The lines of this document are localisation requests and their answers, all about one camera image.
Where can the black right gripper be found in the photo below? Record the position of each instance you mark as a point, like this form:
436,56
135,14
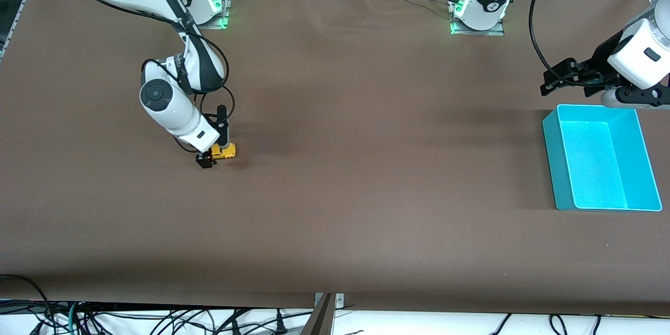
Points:
204,161

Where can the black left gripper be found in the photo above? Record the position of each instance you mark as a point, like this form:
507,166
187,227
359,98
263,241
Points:
593,70

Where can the yellow beetle toy car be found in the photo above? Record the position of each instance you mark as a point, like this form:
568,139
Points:
224,152

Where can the teal plastic bin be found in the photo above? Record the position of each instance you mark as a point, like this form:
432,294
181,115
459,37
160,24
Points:
596,167

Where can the dark angled bar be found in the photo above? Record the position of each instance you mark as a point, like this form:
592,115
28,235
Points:
319,319

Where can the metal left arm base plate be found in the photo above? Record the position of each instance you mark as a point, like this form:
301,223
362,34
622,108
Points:
477,32

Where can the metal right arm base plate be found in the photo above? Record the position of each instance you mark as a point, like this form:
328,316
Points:
220,20

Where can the small metal edge bracket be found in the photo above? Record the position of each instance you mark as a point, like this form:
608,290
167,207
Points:
338,301

